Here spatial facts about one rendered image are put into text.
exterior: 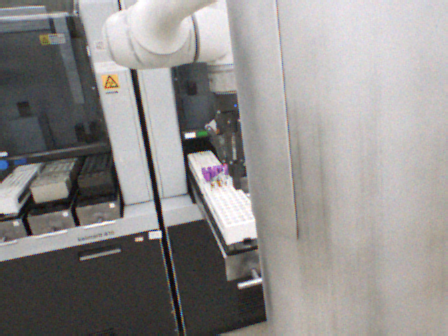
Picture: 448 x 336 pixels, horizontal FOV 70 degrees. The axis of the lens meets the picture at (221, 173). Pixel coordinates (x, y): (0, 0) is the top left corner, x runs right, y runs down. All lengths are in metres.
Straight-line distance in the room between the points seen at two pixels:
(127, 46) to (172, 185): 0.73
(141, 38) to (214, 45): 0.15
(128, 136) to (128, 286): 0.58
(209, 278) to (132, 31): 1.04
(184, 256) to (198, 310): 0.29
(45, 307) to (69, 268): 0.19
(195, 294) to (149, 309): 0.19
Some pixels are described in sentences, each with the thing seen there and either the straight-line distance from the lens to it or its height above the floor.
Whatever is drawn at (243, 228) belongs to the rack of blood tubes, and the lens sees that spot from 0.80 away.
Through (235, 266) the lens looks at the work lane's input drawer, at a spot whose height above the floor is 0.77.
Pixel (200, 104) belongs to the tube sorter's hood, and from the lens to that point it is 1.17.
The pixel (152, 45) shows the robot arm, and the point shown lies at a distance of 0.60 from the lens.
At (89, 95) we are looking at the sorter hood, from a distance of 1.16.
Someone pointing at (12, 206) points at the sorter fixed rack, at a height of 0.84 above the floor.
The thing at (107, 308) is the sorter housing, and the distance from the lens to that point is 1.43.
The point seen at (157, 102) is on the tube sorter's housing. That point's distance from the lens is 1.17.
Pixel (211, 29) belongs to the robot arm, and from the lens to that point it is 0.67.
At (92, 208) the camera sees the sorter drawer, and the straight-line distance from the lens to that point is 1.19.
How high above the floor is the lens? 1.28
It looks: 22 degrees down
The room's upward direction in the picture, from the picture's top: 5 degrees counter-clockwise
